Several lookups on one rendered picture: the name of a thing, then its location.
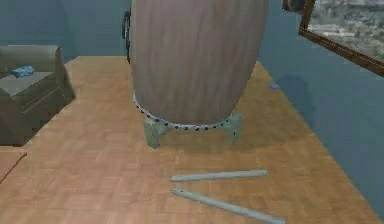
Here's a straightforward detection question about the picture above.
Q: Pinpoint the small blue object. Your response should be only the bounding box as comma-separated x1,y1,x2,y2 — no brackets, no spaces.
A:
10,65,36,78

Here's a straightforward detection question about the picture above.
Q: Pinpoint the brown wooden oval chair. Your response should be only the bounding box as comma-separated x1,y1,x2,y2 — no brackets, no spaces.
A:
129,0,270,150

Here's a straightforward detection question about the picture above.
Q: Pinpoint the black curved object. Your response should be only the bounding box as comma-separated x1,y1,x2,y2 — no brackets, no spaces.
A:
121,7,132,64

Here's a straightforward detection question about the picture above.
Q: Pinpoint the grey stick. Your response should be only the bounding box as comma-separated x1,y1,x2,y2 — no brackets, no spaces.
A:
171,187,287,224
170,169,269,183

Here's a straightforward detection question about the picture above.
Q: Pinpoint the wooden framed wall picture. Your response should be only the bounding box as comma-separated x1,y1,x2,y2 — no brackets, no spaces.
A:
298,0,384,78

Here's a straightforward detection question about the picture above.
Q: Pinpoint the olive green sofa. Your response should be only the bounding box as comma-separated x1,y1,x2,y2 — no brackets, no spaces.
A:
0,44,76,147

